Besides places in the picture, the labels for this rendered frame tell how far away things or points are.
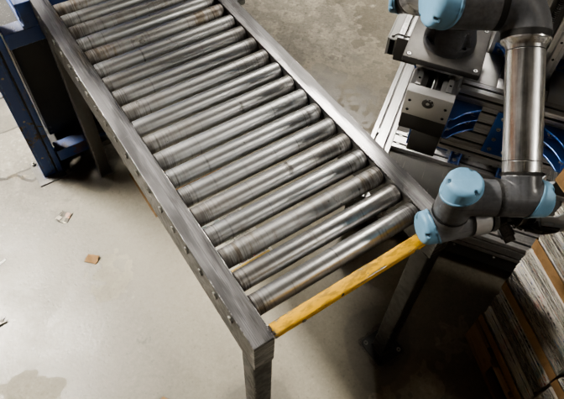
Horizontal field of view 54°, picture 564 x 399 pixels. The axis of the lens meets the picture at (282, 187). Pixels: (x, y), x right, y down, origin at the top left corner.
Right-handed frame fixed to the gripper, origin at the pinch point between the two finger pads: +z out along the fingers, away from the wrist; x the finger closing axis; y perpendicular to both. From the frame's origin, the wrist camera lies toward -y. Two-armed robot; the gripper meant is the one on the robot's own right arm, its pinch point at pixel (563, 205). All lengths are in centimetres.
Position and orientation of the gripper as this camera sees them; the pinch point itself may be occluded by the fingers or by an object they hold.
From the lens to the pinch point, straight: 139.7
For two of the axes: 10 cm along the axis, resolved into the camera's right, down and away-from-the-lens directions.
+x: -2.3, -7.9, 5.7
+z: 9.7, -1.7, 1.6
